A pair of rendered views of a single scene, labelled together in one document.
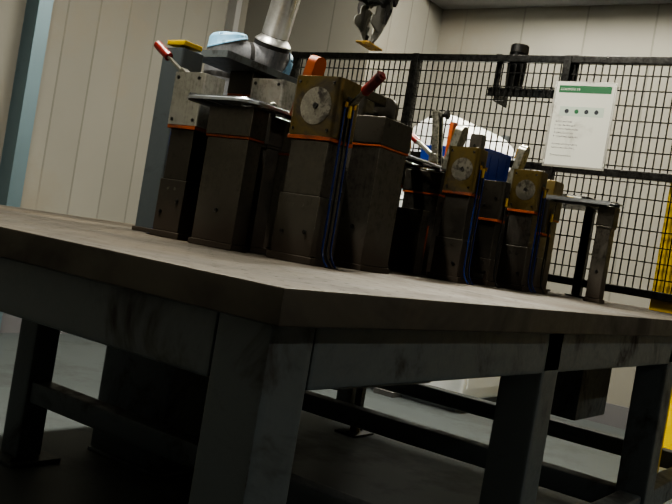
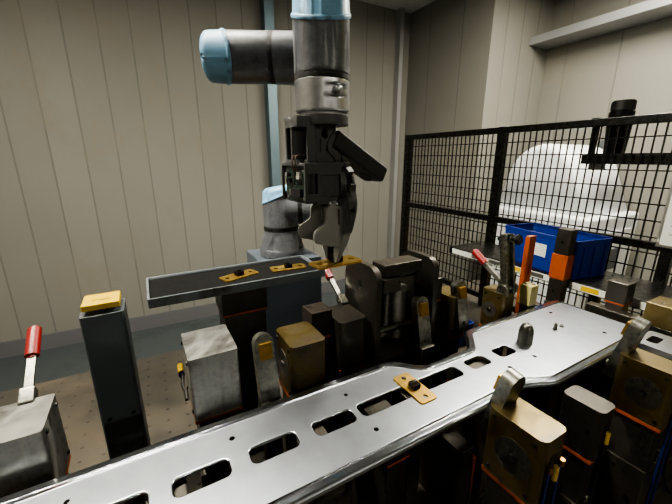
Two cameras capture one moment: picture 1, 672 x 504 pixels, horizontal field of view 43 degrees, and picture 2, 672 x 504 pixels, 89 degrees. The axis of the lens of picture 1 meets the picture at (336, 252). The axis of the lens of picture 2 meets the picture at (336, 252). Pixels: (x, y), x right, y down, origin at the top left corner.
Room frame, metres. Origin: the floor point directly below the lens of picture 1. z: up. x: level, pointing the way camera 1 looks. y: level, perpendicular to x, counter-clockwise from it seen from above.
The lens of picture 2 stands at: (1.72, -0.22, 1.41)
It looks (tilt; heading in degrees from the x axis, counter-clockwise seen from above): 15 degrees down; 26
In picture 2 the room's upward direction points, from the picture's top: straight up
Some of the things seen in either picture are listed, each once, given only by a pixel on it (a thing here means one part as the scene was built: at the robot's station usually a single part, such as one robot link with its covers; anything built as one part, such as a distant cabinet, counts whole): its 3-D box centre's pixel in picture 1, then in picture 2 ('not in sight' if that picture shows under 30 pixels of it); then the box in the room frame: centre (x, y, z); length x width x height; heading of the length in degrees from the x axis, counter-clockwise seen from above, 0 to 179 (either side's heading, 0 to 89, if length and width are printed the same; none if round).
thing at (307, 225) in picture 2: (360, 23); (315, 230); (2.18, 0.03, 1.31); 0.06 x 0.03 x 0.09; 150
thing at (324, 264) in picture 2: (369, 44); (335, 259); (2.19, 0.00, 1.26); 0.08 x 0.04 x 0.01; 150
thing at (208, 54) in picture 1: (254, 72); (239, 276); (2.28, 0.29, 1.16); 0.37 x 0.14 x 0.02; 145
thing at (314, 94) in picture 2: not in sight; (323, 100); (2.17, 0.01, 1.49); 0.08 x 0.08 x 0.05
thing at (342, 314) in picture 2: not in sight; (340, 382); (2.37, 0.08, 0.89); 0.12 x 0.07 x 0.38; 55
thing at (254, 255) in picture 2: not in sight; (284, 306); (2.65, 0.44, 0.90); 0.20 x 0.20 x 0.40; 54
